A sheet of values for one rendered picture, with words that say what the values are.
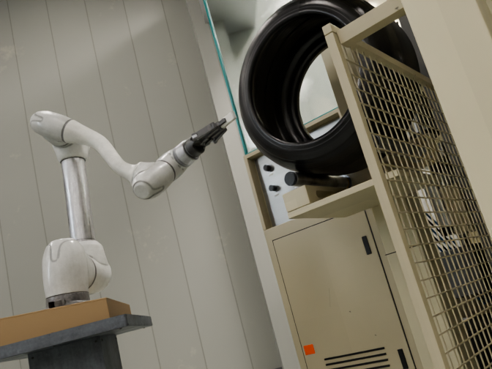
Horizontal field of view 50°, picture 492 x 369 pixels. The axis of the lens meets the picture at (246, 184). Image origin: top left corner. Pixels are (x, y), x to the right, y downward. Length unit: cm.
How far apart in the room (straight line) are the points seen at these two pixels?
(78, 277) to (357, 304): 108
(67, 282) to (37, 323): 20
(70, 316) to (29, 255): 353
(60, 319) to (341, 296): 108
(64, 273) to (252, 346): 316
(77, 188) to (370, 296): 129
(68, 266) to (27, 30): 443
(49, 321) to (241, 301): 325
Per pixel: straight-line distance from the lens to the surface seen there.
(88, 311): 189
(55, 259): 208
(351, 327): 225
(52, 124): 230
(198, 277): 503
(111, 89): 567
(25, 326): 196
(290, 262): 236
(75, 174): 238
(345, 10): 161
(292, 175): 161
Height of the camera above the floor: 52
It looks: 14 degrees up
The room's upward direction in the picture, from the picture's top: 15 degrees counter-clockwise
